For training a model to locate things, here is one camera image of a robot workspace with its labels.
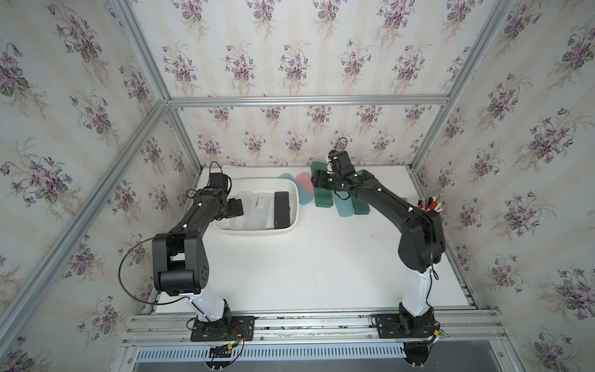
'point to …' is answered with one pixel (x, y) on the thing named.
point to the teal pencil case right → (343, 203)
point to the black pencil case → (281, 209)
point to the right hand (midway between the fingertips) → (321, 180)
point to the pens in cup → (431, 202)
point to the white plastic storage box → (263, 184)
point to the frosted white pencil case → (261, 209)
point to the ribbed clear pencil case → (247, 220)
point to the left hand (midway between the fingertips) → (228, 212)
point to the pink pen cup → (438, 210)
